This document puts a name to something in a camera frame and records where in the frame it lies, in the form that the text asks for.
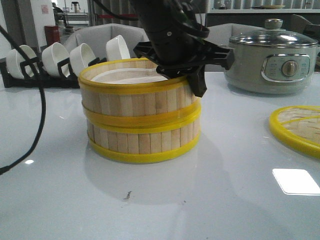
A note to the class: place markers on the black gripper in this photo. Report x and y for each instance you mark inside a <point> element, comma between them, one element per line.
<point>192,65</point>

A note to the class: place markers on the bamboo steamer tray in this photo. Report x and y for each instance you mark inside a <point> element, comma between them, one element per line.
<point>130,93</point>
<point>153,144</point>

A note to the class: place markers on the bamboo steamer lid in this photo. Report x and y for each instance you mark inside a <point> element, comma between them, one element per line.
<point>297,127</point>

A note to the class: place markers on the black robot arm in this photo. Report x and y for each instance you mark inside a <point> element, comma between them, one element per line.
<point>177,42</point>

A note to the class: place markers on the right grey chair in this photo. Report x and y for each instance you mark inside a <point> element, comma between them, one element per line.
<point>220,34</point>

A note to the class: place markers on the grey chair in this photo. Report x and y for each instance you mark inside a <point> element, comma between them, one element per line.
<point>98,36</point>
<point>220,34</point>

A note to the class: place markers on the white refrigerator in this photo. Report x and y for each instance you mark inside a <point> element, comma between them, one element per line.
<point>200,7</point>

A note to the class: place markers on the green electric cooking pot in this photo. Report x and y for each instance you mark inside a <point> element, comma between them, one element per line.
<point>271,70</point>

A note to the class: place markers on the grey kitchen counter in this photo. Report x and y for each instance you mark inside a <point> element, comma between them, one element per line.
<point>256,17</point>

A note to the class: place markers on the white bowl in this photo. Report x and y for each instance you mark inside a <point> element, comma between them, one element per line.
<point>80,57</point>
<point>13,60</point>
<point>51,56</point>
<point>117,49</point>

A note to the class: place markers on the glass pot lid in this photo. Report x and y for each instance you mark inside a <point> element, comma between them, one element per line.
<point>273,35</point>

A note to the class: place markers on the left grey chair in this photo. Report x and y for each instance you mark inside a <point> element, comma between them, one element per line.
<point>98,36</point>

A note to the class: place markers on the red barrier belt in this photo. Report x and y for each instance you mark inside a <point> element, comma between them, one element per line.
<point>124,17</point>

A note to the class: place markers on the red trash bin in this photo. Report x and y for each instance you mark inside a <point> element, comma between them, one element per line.
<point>52,34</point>

